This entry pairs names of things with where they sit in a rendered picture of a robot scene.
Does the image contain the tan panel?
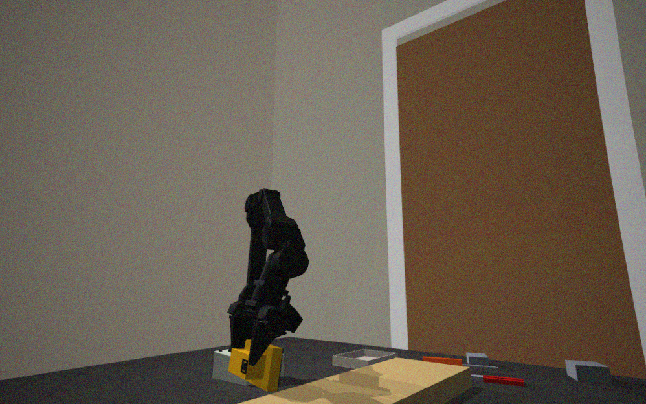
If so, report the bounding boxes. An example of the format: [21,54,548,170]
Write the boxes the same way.
[238,357,472,404]

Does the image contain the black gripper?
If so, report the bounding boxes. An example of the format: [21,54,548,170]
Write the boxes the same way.
[227,275,296,366]

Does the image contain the orange-handled awl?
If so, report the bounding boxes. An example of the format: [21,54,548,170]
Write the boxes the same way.
[423,356,499,369]

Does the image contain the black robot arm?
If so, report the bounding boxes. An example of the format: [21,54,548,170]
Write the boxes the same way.
[237,188,309,333]

